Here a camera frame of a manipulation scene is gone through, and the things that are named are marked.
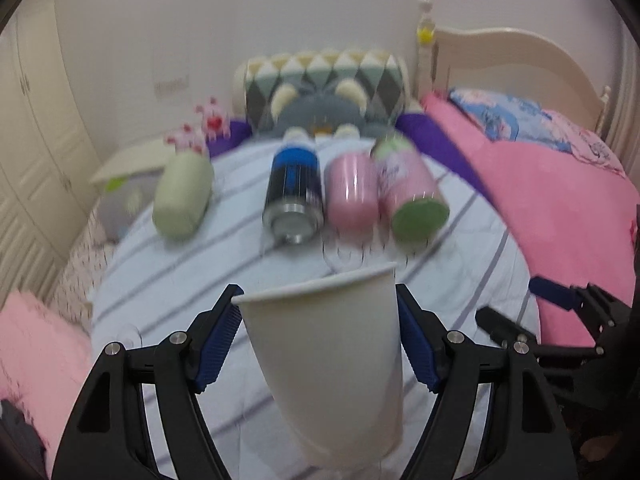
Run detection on white paper cup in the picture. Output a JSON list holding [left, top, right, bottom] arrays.
[[233, 263, 404, 469]]

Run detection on pink cup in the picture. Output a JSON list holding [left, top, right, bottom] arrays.
[[326, 152, 380, 232]]

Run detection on blue steel thermos cup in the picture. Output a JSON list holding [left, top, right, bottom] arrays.
[[262, 127, 324, 245]]

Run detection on pale green cup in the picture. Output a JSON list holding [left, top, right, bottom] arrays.
[[152, 151, 215, 240]]

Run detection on right hand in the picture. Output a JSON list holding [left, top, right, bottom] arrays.
[[579, 434, 622, 463]]

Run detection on pink blanket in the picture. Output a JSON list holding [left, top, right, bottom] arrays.
[[418, 91, 640, 348]]

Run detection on pink sheet left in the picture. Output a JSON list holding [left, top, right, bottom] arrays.
[[0, 292, 92, 472]]

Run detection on heart pattern sheet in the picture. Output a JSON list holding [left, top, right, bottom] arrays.
[[49, 203, 116, 334]]

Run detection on pink green tumbler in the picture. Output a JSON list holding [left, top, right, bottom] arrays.
[[370, 133, 450, 242]]

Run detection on white striped quilt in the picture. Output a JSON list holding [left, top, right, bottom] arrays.
[[91, 141, 540, 479]]

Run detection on pink cartoon pillow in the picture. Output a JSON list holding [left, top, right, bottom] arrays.
[[544, 110, 626, 177]]

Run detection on blue cartoon pillow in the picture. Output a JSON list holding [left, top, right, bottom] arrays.
[[448, 88, 572, 154]]

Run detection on purple blanket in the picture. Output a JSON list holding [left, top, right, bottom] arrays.
[[396, 113, 494, 205]]

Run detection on grey dotted pillow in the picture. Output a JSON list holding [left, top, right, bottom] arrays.
[[96, 172, 160, 243]]

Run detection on cream wardrobe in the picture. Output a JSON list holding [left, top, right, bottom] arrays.
[[1, 0, 100, 299]]

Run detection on cream bed headboard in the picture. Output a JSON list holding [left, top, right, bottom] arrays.
[[414, 0, 611, 134]]

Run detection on white bedside table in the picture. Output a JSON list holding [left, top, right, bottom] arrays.
[[89, 138, 175, 185]]

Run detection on diamond pattern cushion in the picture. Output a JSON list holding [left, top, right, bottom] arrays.
[[245, 49, 411, 131]]

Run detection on grey plush cat pillow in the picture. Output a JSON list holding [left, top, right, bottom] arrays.
[[267, 78, 370, 138]]

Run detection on yellow star ornament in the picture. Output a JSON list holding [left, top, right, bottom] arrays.
[[416, 26, 435, 47]]

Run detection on pink bunny toy front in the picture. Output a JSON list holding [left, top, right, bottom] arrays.
[[164, 124, 208, 157]]

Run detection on pink bunny toy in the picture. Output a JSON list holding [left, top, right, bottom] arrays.
[[194, 96, 231, 141], [164, 124, 208, 157]]

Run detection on pink bunny toy rear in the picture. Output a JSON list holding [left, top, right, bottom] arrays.
[[194, 96, 231, 141]]

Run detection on cream small headboard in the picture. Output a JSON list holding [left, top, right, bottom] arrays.
[[232, 62, 252, 119]]

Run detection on wall switch panel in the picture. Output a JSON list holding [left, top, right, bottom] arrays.
[[154, 75, 190, 99]]

